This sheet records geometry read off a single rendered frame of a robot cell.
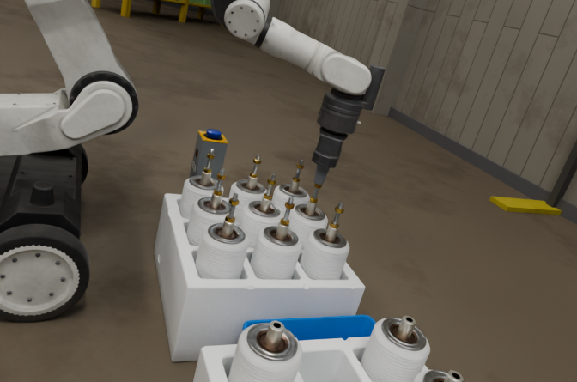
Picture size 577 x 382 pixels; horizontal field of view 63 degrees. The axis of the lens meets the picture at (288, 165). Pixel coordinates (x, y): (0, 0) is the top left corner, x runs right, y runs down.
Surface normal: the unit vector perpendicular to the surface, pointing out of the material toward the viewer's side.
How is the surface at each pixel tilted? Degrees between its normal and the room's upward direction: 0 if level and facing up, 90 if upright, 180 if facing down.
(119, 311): 0
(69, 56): 90
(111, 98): 90
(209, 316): 90
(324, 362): 90
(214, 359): 0
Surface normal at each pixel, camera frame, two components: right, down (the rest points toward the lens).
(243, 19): -0.08, 0.63
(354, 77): 0.07, 0.36
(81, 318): 0.25, -0.91
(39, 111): 0.36, 0.40
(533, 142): -0.90, -0.09
